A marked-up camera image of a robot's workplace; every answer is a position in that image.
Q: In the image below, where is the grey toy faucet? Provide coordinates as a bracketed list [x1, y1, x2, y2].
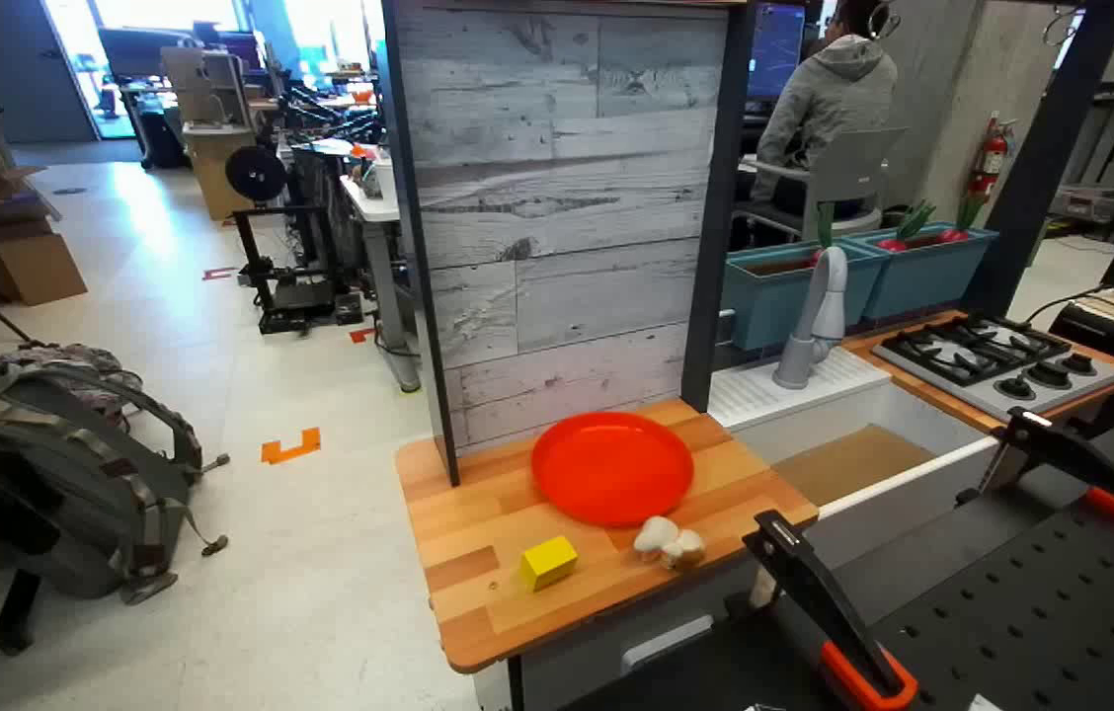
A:
[771, 241, 855, 396]

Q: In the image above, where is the orange round plate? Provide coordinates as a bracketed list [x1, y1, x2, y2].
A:
[531, 412, 698, 530]

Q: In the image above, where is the grey wood backsplash panel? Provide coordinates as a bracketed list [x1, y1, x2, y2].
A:
[393, 0, 733, 458]

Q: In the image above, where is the wooden cutting board top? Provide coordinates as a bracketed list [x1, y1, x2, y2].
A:
[394, 396, 822, 679]

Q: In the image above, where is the white garlic toy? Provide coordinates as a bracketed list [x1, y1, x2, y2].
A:
[662, 525, 712, 571]
[630, 515, 684, 557]

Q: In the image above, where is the yellow block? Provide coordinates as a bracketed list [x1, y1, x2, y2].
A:
[515, 534, 584, 591]

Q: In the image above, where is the teal planter box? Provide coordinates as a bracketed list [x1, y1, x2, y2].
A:
[867, 224, 1004, 326]
[719, 231, 891, 355]

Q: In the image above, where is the white toy sink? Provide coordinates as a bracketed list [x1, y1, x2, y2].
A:
[709, 346, 1004, 570]

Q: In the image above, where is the black weight stand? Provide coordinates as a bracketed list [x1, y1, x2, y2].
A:
[223, 134, 367, 334]

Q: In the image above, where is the wooden stove counter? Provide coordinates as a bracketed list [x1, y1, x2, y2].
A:
[845, 308, 1114, 438]

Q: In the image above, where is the grey mesh chair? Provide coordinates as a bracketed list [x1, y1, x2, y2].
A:
[766, 123, 910, 237]

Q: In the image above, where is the black orange bar clamp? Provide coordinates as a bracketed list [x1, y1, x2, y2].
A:
[745, 508, 924, 711]
[978, 407, 1114, 537]

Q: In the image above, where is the computer monitor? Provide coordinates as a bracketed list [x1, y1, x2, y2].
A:
[747, 0, 809, 109]

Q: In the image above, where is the red radish toy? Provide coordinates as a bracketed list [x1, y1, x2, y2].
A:
[885, 199, 972, 255]

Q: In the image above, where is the person in grey hoodie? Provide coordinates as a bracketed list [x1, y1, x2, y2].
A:
[751, 0, 904, 210]

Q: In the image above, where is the wooden cart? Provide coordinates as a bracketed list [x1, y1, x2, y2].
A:
[159, 43, 263, 220]

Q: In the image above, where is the toy gas stove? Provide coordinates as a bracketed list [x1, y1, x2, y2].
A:
[879, 312, 1114, 407]

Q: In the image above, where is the grey backpack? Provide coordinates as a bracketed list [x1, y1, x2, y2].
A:
[0, 341, 234, 657]

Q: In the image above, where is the cardboard box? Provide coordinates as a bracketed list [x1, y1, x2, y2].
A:
[0, 168, 90, 318]

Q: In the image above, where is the black perforated table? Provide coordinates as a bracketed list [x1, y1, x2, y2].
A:
[568, 418, 1114, 711]

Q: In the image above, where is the black frame post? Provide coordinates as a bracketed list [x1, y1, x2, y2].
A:
[377, 0, 465, 488]
[681, 0, 764, 416]

